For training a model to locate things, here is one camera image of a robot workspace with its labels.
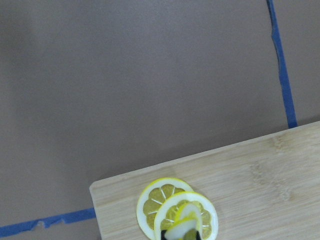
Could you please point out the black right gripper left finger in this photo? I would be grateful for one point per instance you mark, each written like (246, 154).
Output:
(163, 235)

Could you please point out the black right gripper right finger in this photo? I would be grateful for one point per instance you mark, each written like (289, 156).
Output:
(196, 235)

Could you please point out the wooden cutting board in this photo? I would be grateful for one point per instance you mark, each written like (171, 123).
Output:
(266, 188)

